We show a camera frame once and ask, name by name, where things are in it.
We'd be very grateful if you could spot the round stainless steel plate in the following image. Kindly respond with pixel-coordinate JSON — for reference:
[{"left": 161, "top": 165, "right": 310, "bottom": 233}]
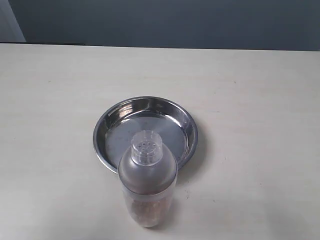
[{"left": 93, "top": 96, "right": 199, "bottom": 174}]

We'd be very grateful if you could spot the clear plastic shaker bottle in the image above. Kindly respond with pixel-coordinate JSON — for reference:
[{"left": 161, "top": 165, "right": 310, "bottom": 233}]
[{"left": 117, "top": 130, "right": 178, "bottom": 228}]

